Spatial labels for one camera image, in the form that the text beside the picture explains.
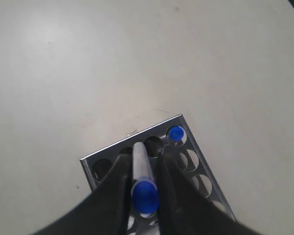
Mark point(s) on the blue capped tube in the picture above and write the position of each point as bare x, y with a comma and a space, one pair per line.
144, 192
176, 135

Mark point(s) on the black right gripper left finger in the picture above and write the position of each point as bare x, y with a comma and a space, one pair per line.
105, 211

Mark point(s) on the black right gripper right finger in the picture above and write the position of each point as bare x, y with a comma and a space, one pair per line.
184, 211

